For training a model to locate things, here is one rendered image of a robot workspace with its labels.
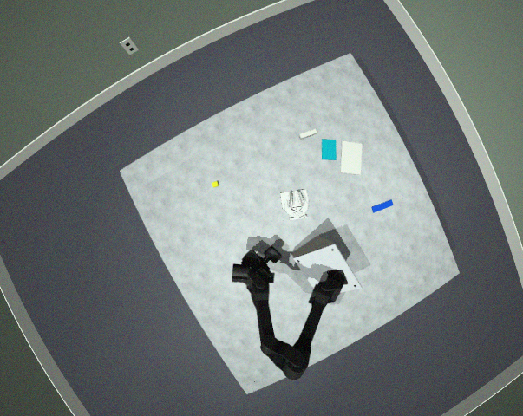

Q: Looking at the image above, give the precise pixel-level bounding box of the cyan flat plate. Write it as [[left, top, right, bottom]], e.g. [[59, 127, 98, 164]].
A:
[[322, 139, 337, 160]]

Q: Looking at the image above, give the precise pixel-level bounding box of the blue flat bar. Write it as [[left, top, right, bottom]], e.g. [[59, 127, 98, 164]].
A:
[[371, 200, 393, 213]]

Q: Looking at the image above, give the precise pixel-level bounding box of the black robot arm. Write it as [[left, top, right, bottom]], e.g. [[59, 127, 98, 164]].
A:
[[232, 250, 348, 380]]

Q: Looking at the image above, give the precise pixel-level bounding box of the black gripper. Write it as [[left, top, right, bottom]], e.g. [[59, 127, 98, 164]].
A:
[[252, 246, 282, 273]]

